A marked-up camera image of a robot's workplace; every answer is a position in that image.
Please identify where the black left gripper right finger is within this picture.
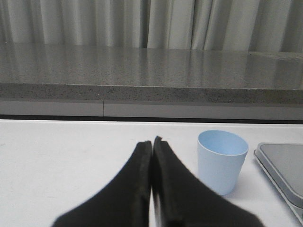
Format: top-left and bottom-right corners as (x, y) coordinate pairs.
(151, 137), (263, 227)

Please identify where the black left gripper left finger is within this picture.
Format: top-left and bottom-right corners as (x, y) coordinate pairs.
(53, 141), (152, 227)

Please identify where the light blue plastic cup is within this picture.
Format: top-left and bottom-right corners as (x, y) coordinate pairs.
(197, 130), (249, 195)

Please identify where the silver digital kitchen scale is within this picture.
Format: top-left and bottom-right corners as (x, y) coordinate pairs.
(254, 143), (303, 223)

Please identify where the grey stone counter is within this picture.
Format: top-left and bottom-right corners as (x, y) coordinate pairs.
(0, 44), (303, 121)

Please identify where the grey pleated curtain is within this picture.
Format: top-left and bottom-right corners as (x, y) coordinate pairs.
(0, 0), (303, 52)

